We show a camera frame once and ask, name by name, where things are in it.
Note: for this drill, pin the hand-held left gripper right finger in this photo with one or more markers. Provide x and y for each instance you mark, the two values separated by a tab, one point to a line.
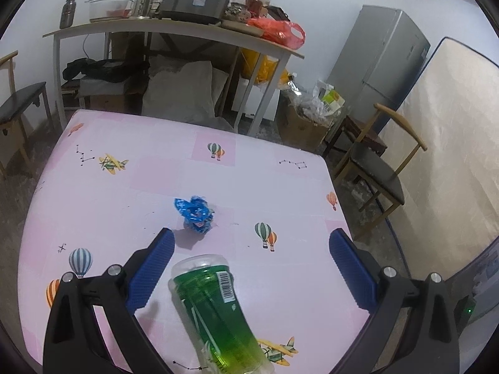
353	272

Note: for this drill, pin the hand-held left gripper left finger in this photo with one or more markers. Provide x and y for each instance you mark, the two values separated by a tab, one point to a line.
152	276

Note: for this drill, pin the green plastic bottle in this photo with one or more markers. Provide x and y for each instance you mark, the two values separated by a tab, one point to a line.
214	311

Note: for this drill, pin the blue wrapper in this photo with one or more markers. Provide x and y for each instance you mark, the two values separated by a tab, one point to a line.
195	214

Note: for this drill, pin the wooden chair with black seat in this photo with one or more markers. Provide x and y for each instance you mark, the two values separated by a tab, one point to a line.
19	99
378	175

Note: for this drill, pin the pink printed tablecloth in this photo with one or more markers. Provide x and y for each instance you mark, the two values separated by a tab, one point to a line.
156	171

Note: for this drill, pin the dark wooden stool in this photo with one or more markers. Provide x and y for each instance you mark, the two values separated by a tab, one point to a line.
374	140

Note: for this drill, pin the large cardboard box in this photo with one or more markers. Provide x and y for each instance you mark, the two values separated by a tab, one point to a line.
304	128

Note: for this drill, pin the beige mattress with blue edge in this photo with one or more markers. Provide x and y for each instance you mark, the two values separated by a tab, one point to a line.
448	144

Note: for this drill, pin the pile of plastic packaging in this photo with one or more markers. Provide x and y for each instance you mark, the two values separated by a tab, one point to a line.
312	105

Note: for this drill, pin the small brown cardboard box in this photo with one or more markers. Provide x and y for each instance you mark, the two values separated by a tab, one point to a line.
101	103

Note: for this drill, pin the white sack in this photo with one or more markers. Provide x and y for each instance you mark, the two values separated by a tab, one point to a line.
179	93

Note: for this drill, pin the white low cabinet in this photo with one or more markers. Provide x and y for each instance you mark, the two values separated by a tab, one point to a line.
253	101

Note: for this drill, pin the black bag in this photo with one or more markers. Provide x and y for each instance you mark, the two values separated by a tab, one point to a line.
101	68

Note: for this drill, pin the grey refrigerator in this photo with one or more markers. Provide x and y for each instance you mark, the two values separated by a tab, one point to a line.
378	54

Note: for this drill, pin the yellow plastic bag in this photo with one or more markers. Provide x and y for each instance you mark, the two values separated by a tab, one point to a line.
265	66

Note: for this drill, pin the white side table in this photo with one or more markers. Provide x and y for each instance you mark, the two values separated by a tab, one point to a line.
156	25

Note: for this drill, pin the red plastic bag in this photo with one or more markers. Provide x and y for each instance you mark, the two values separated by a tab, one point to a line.
276	29

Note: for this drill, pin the glass bowl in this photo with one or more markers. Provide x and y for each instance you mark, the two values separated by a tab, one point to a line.
105	9

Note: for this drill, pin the basket of small items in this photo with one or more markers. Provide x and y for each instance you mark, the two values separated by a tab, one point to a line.
236	13

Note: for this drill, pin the metal bottle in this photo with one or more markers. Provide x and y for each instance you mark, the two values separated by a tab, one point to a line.
67	13

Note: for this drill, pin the red jar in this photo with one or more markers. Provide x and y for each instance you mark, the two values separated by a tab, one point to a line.
257	4

